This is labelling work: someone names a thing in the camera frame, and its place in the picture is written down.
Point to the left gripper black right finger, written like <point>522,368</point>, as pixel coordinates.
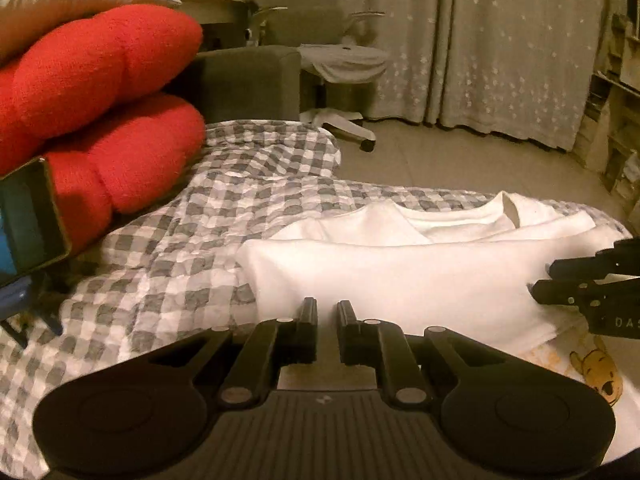
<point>382,346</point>

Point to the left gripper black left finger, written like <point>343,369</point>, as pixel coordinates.
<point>272,344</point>

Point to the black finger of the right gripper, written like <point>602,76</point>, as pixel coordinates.
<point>580,293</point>
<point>585,267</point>

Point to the white Pooh t-shirt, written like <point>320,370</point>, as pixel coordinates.
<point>468,270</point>

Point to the wooden shelf unit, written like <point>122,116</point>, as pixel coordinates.
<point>607,141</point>

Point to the grey checkered bed quilt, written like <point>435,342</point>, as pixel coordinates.
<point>173,271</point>

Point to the black phone stand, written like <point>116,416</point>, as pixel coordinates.
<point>24,297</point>

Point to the grey star curtain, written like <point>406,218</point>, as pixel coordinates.
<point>517,67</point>

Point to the smartphone playing video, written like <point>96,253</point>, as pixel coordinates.
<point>32,231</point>

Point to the grey garment on chair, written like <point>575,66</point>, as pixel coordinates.
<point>343,64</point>

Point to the red knitted cushion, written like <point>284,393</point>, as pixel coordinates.
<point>89,97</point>

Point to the grey office chair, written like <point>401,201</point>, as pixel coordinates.
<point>319,30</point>

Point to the white desk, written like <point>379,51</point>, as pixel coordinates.
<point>216,11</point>

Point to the beige pillow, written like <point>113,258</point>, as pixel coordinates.
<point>24,21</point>

